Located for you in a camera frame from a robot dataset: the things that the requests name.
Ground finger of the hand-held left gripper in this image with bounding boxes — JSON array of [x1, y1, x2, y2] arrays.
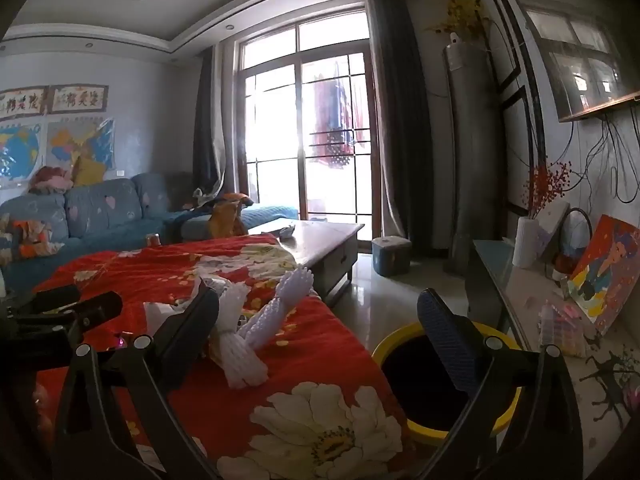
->
[[0, 284, 82, 311], [10, 290, 124, 326]]

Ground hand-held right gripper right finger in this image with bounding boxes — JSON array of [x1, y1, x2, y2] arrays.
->
[[416, 287, 587, 480]]

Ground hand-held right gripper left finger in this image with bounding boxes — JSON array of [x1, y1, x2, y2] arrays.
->
[[52, 279, 222, 480]]

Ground white paper scrap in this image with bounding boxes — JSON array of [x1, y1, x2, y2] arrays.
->
[[142, 302, 193, 337]]

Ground yellow bin with black bag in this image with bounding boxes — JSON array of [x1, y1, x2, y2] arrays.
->
[[371, 322, 524, 444]]

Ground long white foam net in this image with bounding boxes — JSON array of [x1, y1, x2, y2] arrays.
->
[[235, 267, 315, 352]]

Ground orange patterned cloth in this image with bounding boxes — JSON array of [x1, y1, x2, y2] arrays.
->
[[0, 214, 67, 262]]

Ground glass-topped television cabinet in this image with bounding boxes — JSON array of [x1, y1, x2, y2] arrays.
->
[[464, 238, 640, 432]]

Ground blue square stool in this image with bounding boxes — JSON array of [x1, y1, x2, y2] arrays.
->
[[370, 235, 413, 278]]

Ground blue patterned sofa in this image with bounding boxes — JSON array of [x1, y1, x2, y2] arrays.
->
[[0, 172, 301, 292]]

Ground orange plush toy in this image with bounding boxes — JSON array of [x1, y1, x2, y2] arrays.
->
[[207, 192, 249, 239]]

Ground pink plush pillow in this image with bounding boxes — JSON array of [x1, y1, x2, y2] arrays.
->
[[29, 164, 72, 194]]

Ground white vase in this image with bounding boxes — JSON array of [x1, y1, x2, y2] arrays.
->
[[512, 215, 544, 269]]

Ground clear bag of pastel items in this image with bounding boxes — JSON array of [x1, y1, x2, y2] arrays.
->
[[537, 299, 589, 359]]

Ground yellow pillow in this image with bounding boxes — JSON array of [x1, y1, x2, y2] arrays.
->
[[72, 154, 107, 189]]

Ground red floral blanket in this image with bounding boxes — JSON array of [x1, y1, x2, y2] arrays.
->
[[32, 234, 417, 480]]

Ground world map poster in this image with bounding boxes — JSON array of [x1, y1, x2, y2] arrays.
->
[[0, 122, 43, 182]]

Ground white canvas board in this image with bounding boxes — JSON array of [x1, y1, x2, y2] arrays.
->
[[534, 201, 571, 257]]

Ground white coffee table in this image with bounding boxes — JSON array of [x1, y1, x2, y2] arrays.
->
[[247, 218, 366, 307]]

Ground colourful country map poster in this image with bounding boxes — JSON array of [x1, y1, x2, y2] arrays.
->
[[45, 117, 117, 174]]

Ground colourful figure painting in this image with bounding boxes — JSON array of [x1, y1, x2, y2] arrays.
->
[[567, 213, 640, 338]]

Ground grey standing air conditioner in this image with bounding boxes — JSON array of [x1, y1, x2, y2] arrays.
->
[[443, 32, 504, 262]]

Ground framed calligraphy poster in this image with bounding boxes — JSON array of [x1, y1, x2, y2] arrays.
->
[[0, 85, 49, 121], [49, 83, 109, 114]]

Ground dark grey curtain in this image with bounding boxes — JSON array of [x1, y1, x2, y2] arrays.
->
[[192, 44, 242, 202], [365, 0, 437, 257]]

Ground glass balcony door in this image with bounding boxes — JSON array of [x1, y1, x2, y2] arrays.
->
[[237, 7, 387, 242]]

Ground hanging laundry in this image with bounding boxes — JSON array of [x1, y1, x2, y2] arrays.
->
[[309, 59, 357, 172]]

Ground yellow artificial flowers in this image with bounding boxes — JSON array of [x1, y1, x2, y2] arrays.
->
[[426, 0, 494, 50]]

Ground hanging black cables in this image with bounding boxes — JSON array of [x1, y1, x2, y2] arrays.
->
[[562, 109, 640, 213]]

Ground wall-mounted television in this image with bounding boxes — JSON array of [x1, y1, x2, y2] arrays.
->
[[515, 0, 640, 124]]

